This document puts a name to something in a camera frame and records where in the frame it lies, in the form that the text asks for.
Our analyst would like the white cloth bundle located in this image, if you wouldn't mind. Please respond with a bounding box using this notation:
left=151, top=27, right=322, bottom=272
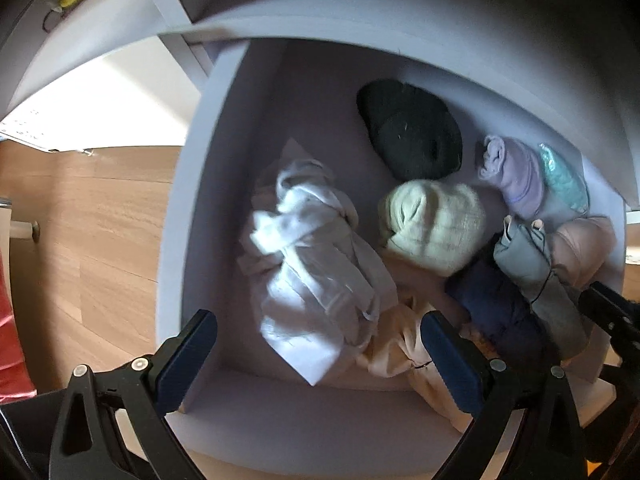
left=237, top=140, right=398, bottom=387

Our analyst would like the peach cloth bundle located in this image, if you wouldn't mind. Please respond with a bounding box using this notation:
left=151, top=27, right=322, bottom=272
left=357, top=260, right=473, bottom=433

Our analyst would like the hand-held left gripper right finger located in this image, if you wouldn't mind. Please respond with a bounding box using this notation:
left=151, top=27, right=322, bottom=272
left=421, top=310, right=586, bottom=480

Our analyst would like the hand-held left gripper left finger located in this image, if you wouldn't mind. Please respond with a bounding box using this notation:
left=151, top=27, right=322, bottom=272
left=50, top=309, right=218, bottom=480

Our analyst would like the white printed paper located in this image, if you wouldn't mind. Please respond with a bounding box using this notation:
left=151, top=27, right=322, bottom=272
left=0, top=107, right=61, bottom=153

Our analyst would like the lilac knit hat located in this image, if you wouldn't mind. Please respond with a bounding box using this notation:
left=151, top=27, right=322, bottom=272
left=477, top=135, right=546, bottom=221

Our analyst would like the pink cloth bundle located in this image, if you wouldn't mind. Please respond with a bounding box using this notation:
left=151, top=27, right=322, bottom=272
left=545, top=216, right=618, bottom=291

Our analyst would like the red cloth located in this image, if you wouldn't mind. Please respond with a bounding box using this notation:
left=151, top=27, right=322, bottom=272
left=0, top=255, right=38, bottom=406

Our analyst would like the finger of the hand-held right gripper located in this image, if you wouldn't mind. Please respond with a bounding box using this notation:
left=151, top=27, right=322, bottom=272
left=579, top=281, right=640, bottom=361

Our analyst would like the grey-green cloth bundle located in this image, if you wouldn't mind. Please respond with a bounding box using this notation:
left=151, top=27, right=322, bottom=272
left=492, top=215, right=593, bottom=361

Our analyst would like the navy cloth bundle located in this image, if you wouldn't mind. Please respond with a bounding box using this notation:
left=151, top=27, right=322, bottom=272
left=444, top=255, right=548, bottom=361

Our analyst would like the white drawer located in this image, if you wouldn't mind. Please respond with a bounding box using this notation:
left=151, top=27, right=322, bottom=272
left=155, top=40, right=628, bottom=466

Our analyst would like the dark green knit hat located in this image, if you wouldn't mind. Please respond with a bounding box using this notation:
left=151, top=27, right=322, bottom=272
left=356, top=79, right=463, bottom=181

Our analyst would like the white cylindrical fixture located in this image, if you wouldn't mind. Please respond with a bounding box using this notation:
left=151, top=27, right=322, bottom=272
left=0, top=199, right=42, bottom=244

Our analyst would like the mint green shiny cloth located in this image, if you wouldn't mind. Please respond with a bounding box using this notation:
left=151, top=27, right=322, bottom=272
left=537, top=142, right=591, bottom=213

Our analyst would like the light yellow knit hat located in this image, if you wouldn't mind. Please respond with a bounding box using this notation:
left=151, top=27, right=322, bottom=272
left=377, top=178, right=487, bottom=277

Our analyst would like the white cabinet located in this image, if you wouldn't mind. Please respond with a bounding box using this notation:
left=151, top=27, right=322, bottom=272
left=0, top=0, right=640, bottom=211

